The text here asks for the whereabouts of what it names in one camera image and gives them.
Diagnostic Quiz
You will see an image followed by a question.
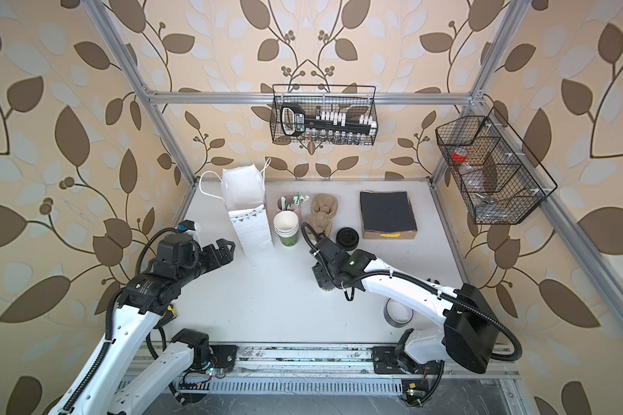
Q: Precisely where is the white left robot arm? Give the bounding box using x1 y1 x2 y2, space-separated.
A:
50 228 235 414

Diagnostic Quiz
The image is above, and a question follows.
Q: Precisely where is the white paper gift bag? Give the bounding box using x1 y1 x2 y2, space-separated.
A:
198 161 273 266

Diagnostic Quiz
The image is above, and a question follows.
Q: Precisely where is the black wire basket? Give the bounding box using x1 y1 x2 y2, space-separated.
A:
435 108 557 225
270 82 379 146

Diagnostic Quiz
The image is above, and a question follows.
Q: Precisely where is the stack of paper cups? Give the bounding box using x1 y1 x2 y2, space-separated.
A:
273 211 299 247

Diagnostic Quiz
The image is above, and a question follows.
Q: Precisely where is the cardboard napkin box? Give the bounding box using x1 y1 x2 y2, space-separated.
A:
359 190 419 240

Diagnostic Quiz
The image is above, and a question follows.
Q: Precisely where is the black paper coffee cup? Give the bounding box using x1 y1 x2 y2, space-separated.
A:
313 263 335 292

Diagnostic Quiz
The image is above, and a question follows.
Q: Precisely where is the stack of pulp cup carriers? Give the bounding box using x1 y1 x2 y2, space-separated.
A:
307 194 338 236

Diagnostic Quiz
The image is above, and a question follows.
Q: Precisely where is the plastic bottle red cap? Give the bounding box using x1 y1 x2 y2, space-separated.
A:
451 147 485 194

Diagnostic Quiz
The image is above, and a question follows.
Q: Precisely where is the black wire basket centre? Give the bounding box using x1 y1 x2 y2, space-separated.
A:
270 82 379 146

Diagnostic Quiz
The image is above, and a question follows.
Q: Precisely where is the stack of coloured napkins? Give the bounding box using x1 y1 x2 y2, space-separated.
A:
359 190 418 239

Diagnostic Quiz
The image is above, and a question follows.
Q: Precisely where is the black socket set rack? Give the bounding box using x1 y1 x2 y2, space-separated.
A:
279 104 378 138

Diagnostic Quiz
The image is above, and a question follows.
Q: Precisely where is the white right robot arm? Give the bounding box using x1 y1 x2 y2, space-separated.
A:
307 237 523 375

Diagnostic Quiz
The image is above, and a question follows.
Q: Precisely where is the stack of black cup lids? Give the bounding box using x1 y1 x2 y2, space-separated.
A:
336 228 360 251

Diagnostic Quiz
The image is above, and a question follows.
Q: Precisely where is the pink cup of sachets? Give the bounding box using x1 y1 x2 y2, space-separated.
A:
277 193 309 220

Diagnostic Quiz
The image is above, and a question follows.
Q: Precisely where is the grey tape roll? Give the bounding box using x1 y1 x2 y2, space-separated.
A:
383 298 415 329

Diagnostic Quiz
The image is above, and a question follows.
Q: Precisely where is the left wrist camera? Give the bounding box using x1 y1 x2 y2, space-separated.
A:
177 220 199 239

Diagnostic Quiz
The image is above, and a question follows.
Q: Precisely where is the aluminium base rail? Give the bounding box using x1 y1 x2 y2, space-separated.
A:
118 341 520 398

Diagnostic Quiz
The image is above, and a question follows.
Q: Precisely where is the black wire basket right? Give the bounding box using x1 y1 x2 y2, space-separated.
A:
435 108 557 225

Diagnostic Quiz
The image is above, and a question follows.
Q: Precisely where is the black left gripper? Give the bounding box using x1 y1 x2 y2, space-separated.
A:
175 238 235 290

